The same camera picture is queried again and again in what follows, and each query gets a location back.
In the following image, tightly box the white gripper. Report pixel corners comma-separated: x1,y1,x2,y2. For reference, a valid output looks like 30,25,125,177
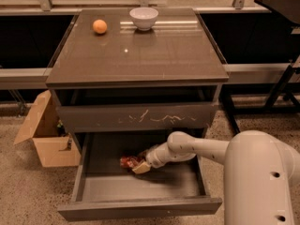
132,144,168,174

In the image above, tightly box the red coke can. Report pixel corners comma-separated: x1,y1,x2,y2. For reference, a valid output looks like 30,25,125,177
120,156,143,169

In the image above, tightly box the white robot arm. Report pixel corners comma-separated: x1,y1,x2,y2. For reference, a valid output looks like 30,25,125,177
133,130,300,225

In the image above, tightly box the open middle drawer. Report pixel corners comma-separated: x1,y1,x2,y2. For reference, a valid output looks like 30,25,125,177
58,130,222,221

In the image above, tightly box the closed scratched top drawer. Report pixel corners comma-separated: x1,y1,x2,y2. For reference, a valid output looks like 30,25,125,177
57,103,218,133

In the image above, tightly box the dark brown drawer cabinet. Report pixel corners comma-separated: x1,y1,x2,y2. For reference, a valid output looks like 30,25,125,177
45,7,230,222

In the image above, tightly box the open cardboard box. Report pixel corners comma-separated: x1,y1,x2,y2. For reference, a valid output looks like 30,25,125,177
14,90,81,167

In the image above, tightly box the orange fruit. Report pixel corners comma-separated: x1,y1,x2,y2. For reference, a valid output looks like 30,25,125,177
93,20,107,35

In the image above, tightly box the white ceramic bowl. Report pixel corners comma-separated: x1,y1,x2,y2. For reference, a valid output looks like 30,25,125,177
129,7,158,31

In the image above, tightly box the black table at right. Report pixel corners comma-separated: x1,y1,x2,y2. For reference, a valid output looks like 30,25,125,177
254,0,300,24

